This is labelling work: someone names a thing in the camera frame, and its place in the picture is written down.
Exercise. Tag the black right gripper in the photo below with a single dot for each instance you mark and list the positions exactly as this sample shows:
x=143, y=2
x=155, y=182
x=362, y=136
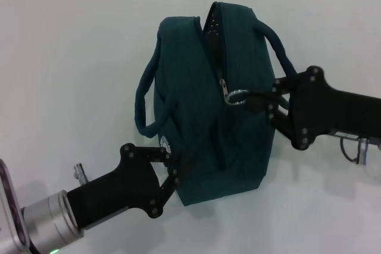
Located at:
x=327, y=111

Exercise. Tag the teal fabric lunch bag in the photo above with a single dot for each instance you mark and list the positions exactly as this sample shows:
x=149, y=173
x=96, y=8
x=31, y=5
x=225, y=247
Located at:
x=193, y=117

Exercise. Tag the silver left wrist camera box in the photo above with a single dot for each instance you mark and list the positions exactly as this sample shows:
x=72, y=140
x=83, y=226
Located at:
x=10, y=212

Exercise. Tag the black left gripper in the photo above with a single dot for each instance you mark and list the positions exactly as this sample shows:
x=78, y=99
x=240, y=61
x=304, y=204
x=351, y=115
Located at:
x=119, y=188

